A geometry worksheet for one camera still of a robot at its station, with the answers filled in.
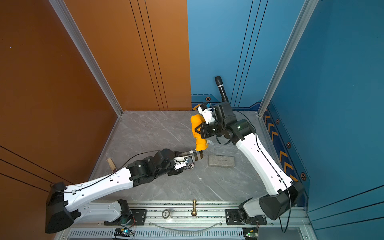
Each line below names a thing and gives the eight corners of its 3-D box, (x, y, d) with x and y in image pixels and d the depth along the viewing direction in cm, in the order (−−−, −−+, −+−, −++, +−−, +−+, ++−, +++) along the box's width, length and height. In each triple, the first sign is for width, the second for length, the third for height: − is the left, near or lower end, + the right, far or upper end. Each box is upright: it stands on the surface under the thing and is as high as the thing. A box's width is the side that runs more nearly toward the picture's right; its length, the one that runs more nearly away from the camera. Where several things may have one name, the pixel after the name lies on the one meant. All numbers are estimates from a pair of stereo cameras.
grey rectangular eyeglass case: (208, 167, 92) (208, 165, 89) (208, 157, 97) (208, 154, 94) (234, 167, 92) (235, 165, 89) (232, 157, 97) (233, 154, 94)
